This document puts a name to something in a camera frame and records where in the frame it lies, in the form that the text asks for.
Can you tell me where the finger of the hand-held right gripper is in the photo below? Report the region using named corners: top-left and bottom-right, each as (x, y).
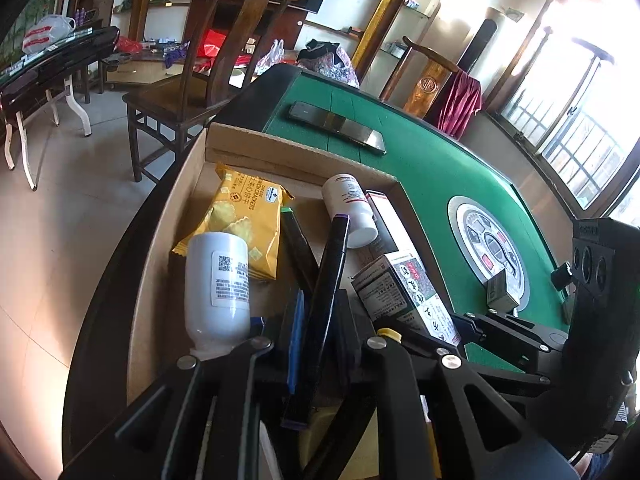
top-left (462, 360), bottom-right (553, 400)
top-left (450, 311), bottom-right (568, 361)

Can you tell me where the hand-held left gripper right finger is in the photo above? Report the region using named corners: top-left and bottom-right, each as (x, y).
top-left (300, 287), bottom-right (576, 480)

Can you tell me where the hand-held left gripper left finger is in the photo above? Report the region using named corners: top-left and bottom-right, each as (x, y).
top-left (60, 287), bottom-right (306, 480)

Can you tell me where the purple-capped black marker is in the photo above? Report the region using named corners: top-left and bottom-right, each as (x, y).
top-left (281, 212), bottom-right (351, 431)

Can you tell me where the green and white medicine box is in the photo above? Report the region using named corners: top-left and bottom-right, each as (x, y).
top-left (350, 251), bottom-right (462, 346)

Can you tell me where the large white bottle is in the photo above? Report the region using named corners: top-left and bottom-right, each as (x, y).
top-left (184, 232), bottom-right (252, 351)

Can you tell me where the green-capped black marker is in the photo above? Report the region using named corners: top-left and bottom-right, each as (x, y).
top-left (279, 205), bottom-right (321, 296)

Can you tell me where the red and grey carton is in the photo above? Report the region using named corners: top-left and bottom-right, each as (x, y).
top-left (364, 190), bottom-right (426, 261)

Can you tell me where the small white pill bottle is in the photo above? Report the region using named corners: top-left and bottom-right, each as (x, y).
top-left (321, 174), bottom-right (379, 249)

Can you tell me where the yellow cracker packet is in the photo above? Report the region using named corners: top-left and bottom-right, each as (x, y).
top-left (171, 162), bottom-right (296, 281)

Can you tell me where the cardboard box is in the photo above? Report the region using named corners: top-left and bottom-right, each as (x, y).
top-left (125, 122), bottom-right (463, 406)

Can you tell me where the small white carton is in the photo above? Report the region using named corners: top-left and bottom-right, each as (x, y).
top-left (486, 266), bottom-right (521, 311)

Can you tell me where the small black device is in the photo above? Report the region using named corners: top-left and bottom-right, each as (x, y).
top-left (550, 261), bottom-right (576, 291)

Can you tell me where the round table centre console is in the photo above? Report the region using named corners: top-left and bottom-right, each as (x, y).
top-left (446, 195), bottom-right (531, 311)

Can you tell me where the window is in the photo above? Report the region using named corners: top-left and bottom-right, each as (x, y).
top-left (487, 0), bottom-right (640, 211)

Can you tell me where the black smartphone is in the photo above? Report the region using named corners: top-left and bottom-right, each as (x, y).
top-left (287, 101), bottom-right (387, 156)

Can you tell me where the carved wooden chair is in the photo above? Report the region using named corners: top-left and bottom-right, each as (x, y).
top-left (379, 36), bottom-right (461, 121)

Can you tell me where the dark wooden chair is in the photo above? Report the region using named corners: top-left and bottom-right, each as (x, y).
top-left (122, 0), bottom-right (305, 183)

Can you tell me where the pile of clothes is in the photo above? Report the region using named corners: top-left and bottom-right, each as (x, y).
top-left (296, 38), bottom-right (361, 88)

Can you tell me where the clear plastic bag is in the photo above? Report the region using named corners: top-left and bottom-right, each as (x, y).
top-left (262, 39), bottom-right (286, 67)

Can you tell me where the white plastic bag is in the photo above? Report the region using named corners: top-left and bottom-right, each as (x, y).
top-left (21, 14), bottom-right (77, 56)

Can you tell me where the green wall painting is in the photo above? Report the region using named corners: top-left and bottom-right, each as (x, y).
top-left (0, 0), bottom-right (66, 61)

